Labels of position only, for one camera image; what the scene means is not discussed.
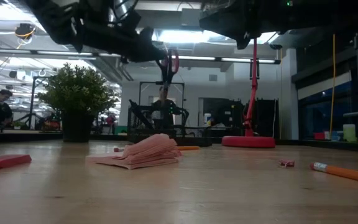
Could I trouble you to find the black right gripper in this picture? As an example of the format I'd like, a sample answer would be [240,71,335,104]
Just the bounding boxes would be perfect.
[198,0,280,50]

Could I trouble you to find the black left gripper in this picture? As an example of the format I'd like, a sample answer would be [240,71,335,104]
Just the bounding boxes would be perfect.
[73,11,168,63]

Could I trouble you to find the black red-handled scissors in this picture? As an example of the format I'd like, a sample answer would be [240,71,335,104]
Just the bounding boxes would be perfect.
[156,49,180,93]

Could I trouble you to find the red eraser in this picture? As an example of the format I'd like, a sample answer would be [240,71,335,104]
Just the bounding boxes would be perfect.
[0,154,33,170]

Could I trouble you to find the green potted plant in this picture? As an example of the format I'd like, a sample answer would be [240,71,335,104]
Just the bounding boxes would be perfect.
[37,63,119,143]

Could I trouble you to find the red desk lamp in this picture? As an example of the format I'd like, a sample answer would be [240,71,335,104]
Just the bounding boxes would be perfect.
[221,37,276,149]

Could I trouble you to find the green container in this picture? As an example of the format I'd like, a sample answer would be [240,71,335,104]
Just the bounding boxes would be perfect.
[342,123,357,142]

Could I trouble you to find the yellow hanging cable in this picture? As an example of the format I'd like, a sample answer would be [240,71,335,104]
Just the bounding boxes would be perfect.
[329,33,337,138]

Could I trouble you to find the black aluminium table frame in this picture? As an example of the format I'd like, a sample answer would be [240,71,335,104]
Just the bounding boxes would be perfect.
[0,130,358,154]

